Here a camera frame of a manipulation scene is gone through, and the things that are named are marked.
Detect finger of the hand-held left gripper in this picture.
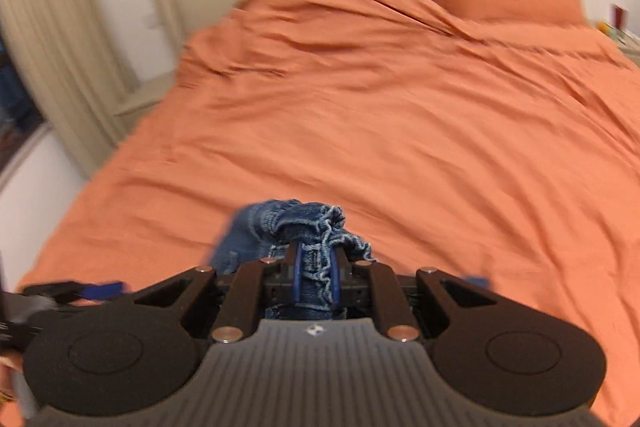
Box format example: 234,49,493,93
22,279,130,309

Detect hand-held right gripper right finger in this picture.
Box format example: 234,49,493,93
329,247,497,344

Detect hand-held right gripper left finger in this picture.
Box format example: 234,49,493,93
134,244,304,344

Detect blue denim pants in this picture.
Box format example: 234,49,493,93
210,199,377,321

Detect orange duvet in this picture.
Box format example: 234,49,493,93
15,0,640,427

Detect beige nightstand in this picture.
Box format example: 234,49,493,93
112,71,177,118

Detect dark window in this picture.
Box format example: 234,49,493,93
0,21,49,170

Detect beige curtain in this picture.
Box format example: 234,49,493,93
0,0,142,180

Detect white nightstand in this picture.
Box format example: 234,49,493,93
595,21,640,58

